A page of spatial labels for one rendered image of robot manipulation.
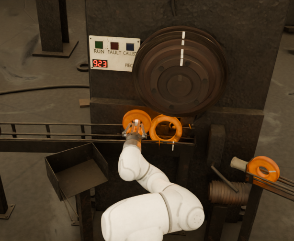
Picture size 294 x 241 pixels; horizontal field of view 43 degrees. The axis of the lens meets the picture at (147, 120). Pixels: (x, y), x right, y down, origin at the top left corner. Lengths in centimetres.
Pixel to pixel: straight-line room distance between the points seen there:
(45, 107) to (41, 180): 103
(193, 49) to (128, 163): 60
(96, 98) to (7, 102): 190
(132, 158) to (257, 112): 79
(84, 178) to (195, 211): 95
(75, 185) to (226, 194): 81
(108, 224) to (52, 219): 152
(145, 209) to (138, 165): 57
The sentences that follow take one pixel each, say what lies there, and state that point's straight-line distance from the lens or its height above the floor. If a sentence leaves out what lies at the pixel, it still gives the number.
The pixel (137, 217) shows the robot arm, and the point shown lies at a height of 111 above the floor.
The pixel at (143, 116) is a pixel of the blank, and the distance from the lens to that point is 196.
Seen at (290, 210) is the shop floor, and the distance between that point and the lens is 289.
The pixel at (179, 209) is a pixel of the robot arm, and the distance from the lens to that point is 119.
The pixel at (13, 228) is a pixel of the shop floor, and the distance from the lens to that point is 266.
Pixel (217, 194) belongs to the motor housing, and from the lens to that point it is 211.
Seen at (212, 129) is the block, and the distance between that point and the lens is 206.
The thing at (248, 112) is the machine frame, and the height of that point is 87.
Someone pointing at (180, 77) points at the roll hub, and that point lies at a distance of 175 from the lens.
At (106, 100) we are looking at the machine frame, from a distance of 211.
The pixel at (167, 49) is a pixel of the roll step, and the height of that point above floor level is 127.
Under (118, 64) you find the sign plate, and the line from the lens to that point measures 200.
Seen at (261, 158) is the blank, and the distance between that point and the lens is 197.
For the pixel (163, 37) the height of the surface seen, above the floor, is 131.
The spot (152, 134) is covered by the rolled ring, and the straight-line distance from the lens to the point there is 208.
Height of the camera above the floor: 197
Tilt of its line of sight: 34 degrees down
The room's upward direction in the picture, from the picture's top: 2 degrees clockwise
